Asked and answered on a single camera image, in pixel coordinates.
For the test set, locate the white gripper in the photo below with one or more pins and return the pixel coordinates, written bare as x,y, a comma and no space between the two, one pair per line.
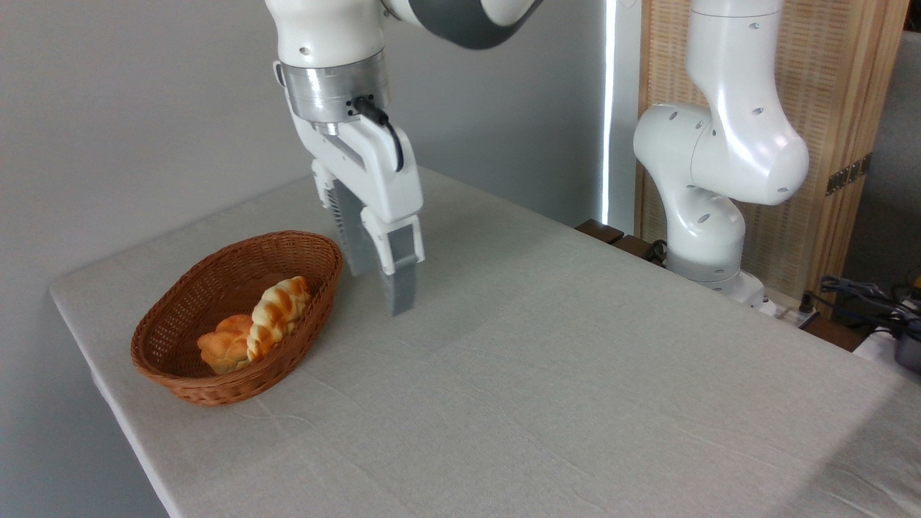
381,176

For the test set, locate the long braided bread loaf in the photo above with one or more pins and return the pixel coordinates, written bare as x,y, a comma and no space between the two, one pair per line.
277,316

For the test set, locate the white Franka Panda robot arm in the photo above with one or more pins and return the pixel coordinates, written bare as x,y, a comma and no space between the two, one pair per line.
727,144

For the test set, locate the brown wicker basket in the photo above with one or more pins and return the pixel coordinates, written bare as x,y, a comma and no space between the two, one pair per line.
216,288

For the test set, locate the round knotted bread bun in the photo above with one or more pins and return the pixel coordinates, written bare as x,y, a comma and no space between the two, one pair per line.
223,349

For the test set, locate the dark brown wooden block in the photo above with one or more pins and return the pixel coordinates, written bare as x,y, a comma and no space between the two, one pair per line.
637,248
599,231

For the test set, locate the light grey tablecloth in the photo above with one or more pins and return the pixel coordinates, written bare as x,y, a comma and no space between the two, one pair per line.
611,374

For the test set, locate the white power strip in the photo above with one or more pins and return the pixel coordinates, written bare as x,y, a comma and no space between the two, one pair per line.
788,313

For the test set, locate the metal screen hinge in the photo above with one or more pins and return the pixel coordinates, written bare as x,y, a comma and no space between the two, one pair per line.
847,174

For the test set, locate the woven wooden folding screen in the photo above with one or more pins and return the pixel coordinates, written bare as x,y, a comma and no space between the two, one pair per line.
827,86

